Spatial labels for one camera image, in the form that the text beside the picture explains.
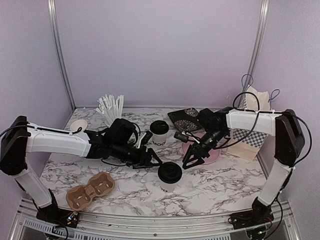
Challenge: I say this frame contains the pink plate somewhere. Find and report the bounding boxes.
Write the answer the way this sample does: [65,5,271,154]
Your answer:
[180,141,221,165]

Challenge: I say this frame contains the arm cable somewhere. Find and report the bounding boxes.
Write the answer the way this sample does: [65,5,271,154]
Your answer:
[212,91,313,176]
[0,124,85,141]

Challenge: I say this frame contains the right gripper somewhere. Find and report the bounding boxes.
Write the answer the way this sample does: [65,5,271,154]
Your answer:
[182,128,227,170]

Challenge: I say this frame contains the left aluminium post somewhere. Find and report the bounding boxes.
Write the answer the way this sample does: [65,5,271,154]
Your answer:
[47,0,76,111]

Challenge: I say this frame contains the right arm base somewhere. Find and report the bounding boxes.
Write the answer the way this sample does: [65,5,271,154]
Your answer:
[227,210,274,230]

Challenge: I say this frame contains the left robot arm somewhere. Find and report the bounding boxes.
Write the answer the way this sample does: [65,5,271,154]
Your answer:
[0,116,163,223]

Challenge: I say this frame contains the checkered paper bag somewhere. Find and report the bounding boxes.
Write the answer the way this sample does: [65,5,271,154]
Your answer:
[226,74,280,160]

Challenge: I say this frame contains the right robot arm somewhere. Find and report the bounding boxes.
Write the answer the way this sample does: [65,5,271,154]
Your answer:
[182,107,305,224]

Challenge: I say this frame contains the black patterned square plate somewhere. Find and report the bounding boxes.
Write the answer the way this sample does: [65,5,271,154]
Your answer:
[167,107,202,132]

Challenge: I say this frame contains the stack of white paper cups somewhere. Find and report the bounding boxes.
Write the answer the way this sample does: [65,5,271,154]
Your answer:
[70,119,89,132]

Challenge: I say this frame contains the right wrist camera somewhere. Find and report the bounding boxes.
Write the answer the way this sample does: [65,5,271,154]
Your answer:
[173,131,189,143]

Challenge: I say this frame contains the white paper cup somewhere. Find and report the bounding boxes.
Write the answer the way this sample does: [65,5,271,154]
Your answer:
[151,133,167,149]
[159,180,179,193]

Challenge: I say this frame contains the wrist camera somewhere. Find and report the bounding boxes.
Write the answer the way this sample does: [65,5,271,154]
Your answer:
[173,131,189,143]
[136,130,153,149]

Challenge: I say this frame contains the right aluminium post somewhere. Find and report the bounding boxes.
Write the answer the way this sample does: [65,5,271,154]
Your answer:
[246,0,271,77]

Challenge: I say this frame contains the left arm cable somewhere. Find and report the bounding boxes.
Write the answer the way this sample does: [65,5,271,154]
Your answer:
[0,124,85,141]

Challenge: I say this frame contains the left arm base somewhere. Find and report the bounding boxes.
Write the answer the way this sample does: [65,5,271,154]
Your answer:
[33,189,79,228]

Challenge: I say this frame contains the aluminium post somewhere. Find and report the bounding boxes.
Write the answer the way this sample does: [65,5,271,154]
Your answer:
[47,0,76,111]
[246,0,271,77]

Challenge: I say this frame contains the brown cardboard cup carrier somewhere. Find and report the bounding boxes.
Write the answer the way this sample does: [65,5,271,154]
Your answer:
[66,172,116,211]

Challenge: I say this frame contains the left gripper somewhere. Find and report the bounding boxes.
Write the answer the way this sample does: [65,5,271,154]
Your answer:
[111,140,163,169]

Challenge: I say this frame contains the aluminium front rail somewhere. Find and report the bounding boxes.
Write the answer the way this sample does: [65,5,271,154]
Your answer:
[9,197,301,240]

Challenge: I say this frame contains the bundle of white wrapped straws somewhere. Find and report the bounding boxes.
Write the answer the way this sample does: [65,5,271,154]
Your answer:
[95,94,125,127]

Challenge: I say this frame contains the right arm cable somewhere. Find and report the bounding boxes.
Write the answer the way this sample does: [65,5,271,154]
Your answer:
[212,91,313,176]

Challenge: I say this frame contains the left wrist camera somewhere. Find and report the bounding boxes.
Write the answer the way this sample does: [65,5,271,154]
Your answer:
[136,130,153,149]

